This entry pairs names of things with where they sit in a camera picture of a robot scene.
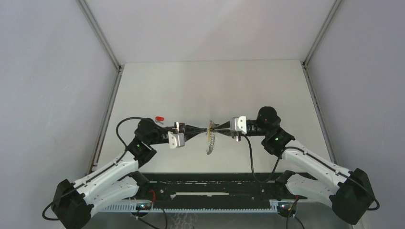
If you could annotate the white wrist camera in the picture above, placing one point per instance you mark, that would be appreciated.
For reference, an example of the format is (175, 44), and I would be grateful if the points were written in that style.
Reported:
(238, 127)
(176, 136)

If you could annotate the aluminium frame post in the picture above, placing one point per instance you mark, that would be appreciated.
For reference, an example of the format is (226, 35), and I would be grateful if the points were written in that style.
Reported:
(311, 66)
(97, 30)

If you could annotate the red capped key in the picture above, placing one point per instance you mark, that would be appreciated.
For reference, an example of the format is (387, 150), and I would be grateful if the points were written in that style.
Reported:
(159, 119)

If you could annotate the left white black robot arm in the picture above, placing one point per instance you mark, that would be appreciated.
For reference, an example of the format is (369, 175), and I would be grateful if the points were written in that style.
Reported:
(76, 202)

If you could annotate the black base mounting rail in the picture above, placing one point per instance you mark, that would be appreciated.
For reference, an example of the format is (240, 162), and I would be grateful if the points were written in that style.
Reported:
(196, 189)

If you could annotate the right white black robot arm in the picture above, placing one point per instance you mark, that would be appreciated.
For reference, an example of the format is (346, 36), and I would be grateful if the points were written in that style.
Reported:
(348, 193)

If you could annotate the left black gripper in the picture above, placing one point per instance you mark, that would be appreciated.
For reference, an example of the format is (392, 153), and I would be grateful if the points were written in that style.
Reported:
(189, 131)

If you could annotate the white slotted cable duct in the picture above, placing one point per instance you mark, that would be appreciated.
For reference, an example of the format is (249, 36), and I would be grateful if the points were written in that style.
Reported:
(147, 207)

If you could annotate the left aluminium frame post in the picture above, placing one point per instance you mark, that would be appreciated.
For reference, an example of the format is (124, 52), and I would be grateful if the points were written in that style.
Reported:
(97, 30)

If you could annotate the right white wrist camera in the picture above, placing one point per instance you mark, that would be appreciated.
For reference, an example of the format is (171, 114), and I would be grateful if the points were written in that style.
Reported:
(238, 127)

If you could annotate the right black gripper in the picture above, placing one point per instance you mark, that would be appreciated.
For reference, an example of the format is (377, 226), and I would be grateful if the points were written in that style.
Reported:
(224, 129)

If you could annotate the right aluminium frame post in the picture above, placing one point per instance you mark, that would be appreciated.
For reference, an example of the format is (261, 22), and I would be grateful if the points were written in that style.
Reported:
(311, 66)

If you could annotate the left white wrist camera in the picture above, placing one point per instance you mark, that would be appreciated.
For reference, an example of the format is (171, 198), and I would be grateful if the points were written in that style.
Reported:
(176, 136)

